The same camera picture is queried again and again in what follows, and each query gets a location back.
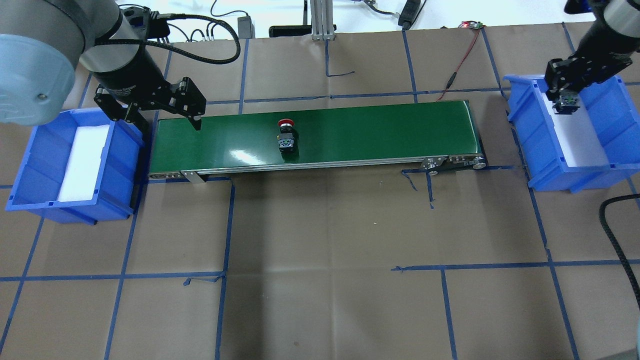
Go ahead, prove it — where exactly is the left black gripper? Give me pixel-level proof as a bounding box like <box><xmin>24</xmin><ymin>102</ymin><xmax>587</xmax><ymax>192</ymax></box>
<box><xmin>90</xmin><ymin>45</ymin><xmax>207</xmax><ymax>136</ymax></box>

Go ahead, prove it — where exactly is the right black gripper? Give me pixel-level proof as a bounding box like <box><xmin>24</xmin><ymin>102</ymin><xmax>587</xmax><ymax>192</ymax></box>
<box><xmin>544</xmin><ymin>30</ymin><xmax>639</xmax><ymax>103</ymax></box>

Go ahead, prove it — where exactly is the red mushroom push button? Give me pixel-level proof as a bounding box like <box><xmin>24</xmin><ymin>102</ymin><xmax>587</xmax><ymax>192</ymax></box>
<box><xmin>277</xmin><ymin>118</ymin><xmax>297</xmax><ymax>154</ymax></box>

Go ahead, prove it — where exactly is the yellow mushroom push button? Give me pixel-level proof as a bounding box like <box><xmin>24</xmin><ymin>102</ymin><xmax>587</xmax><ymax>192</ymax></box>
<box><xmin>552</xmin><ymin>91</ymin><xmax>581</xmax><ymax>116</ymax></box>

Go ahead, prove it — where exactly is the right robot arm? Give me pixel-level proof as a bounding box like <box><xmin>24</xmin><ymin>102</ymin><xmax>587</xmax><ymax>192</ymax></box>
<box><xmin>544</xmin><ymin>0</ymin><xmax>640</xmax><ymax>113</ymax></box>

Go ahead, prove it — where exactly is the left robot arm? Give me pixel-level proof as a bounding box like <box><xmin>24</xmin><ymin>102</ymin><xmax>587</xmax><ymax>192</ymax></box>
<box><xmin>0</xmin><ymin>0</ymin><xmax>206</xmax><ymax>132</ymax></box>

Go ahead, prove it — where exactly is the right blue bin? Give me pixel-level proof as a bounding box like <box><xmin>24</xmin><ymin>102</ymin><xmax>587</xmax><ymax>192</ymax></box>
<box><xmin>504</xmin><ymin>74</ymin><xmax>640</xmax><ymax>193</ymax></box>

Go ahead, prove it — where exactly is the blue bin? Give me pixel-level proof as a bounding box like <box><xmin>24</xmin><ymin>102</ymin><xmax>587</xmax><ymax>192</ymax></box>
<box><xmin>504</xmin><ymin>74</ymin><xmax>640</xmax><ymax>193</ymax></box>
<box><xmin>6</xmin><ymin>108</ymin><xmax>145</xmax><ymax>225</ymax></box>

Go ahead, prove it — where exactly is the right white foam pad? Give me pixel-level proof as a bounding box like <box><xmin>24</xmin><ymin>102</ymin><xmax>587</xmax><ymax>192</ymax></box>
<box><xmin>541</xmin><ymin>92</ymin><xmax>609</xmax><ymax>167</ymax></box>

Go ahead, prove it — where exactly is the white foam pad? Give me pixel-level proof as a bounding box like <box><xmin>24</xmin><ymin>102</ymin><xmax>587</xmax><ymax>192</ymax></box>
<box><xmin>57</xmin><ymin>124</ymin><xmax>110</xmax><ymax>203</ymax></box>
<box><xmin>541</xmin><ymin>92</ymin><xmax>609</xmax><ymax>167</ymax></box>

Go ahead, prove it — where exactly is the left blue bin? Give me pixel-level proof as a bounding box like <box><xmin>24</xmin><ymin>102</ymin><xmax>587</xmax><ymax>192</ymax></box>
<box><xmin>6</xmin><ymin>108</ymin><xmax>145</xmax><ymax>225</ymax></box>

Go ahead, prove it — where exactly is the left white foam pad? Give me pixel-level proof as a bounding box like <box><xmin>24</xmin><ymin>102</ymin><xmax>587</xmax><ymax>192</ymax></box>
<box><xmin>57</xmin><ymin>124</ymin><xmax>110</xmax><ymax>203</ymax></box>

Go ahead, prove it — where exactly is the black power adapter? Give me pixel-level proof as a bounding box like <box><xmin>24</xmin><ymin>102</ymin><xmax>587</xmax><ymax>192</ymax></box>
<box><xmin>237</xmin><ymin>15</ymin><xmax>256</xmax><ymax>39</ymax></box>

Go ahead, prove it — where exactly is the small red circuit board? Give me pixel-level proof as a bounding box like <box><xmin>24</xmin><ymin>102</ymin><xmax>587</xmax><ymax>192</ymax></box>
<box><xmin>458</xmin><ymin>20</ymin><xmax>485</xmax><ymax>30</ymax></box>

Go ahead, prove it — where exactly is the green conveyor belt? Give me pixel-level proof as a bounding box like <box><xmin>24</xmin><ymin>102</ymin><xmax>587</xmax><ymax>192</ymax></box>
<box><xmin>148</xmin><ymin>100</ymin><xmax>489</xmax><ymax>182</ymax></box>

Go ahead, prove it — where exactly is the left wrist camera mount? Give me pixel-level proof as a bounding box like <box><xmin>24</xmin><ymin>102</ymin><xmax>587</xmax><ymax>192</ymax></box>
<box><xmin>119</xmin><ymin>4</ymin><xmax>170</xmax><ymax>43</ymax></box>

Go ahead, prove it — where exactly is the red black wire pair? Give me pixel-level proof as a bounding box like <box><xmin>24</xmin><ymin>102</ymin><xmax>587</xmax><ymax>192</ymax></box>
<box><xmin>436</xmin><ymin>27</ymin><xmax>483</xmax><ymax>102</ymax></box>

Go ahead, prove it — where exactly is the black braided cable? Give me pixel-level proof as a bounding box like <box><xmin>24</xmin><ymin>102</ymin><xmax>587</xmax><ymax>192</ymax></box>
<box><xmin>599</xmin><ymin>194</ymin><xmax>640</xmax><ymax>306</ymax></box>

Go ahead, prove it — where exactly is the aluminium profile post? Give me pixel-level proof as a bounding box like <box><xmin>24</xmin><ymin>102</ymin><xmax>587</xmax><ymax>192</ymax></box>
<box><xmin>307</xmin><ymin>0</ymin><xmax>336</xmax><ymax>41</ymax></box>

